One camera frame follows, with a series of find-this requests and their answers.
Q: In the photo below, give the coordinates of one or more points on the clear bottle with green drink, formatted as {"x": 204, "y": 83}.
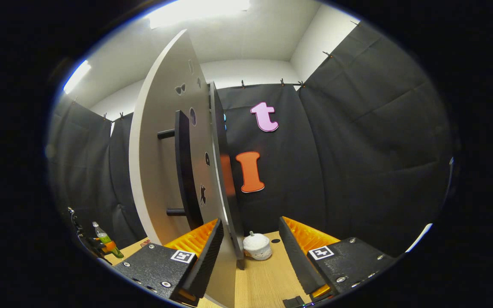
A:
{"x": 104, "y": 238}

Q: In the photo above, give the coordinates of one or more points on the black backdrop cloth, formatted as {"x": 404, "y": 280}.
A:
{"x": 357, "y": 149}

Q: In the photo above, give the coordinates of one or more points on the small ceiling light panel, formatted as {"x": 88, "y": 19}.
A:
{"x": 76, "y": 77}

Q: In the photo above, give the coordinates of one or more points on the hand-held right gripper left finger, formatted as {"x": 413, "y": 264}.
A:
{"x": 206, "y": 261}

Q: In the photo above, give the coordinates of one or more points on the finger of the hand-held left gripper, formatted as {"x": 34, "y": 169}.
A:
{"x": 109, "y": 246}

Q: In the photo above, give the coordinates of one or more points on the dark grey cabinet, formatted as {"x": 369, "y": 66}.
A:
{"x": 230, "y": 214}

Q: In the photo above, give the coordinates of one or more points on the large ceiling light panel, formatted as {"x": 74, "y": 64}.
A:
{"x": 195, "y": 10}

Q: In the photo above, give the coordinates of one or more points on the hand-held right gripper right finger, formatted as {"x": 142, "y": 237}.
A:
{"x": 298, "y": 256}

